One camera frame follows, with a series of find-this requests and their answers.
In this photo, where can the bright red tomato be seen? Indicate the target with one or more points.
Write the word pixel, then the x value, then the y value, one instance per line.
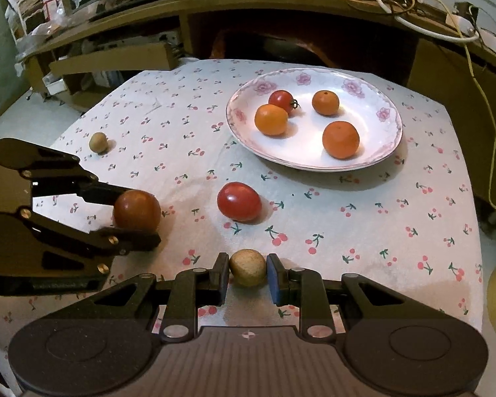
pixel 239 201

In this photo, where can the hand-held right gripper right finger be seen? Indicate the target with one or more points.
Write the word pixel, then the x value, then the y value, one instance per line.
pixel 275 281

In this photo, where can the large tan longan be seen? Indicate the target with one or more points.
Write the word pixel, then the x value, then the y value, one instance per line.
pixel 248 267

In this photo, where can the small red cherry tomato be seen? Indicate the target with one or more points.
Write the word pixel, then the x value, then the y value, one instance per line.
pixel 281 100

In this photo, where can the black power adapter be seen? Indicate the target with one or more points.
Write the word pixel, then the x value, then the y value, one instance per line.
pixel 465 12

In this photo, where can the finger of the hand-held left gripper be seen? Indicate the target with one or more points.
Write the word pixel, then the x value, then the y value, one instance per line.
pixel 128 242
pixel 103 192

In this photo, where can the small orange tangerine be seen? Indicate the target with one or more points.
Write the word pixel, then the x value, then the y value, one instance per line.
pixel 325 102

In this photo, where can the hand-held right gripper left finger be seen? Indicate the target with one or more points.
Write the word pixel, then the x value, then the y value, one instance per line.
pixel 220 282

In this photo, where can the wooden desk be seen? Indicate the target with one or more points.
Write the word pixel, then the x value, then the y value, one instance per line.
pixel 272 2

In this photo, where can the clear plastic bags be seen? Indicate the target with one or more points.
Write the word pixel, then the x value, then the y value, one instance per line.
pixel 33 8

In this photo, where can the white floral plate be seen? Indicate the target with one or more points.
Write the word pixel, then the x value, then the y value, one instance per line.
pixel 368 91

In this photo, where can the large orange tangerine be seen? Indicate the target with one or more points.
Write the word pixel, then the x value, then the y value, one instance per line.
pixel 341 139

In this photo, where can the medium orange tangerine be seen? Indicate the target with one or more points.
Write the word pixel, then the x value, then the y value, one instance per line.
pixel 271 120

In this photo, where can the cherry print tablecloth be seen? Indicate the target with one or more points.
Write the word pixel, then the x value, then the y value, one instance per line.
pixel 355 223

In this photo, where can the dark red tomato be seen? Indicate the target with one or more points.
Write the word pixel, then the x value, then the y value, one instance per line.
pixel 138 209

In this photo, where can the small tan longan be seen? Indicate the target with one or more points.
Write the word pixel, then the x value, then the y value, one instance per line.
pixel 98 142

